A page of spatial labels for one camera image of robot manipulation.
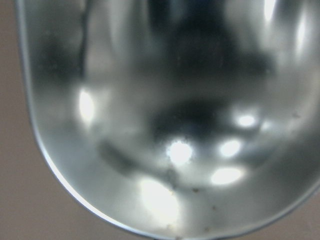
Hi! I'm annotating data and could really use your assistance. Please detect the steel ice scoop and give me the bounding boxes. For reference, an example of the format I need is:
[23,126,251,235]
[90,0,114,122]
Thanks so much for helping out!
[15,0,320,240]

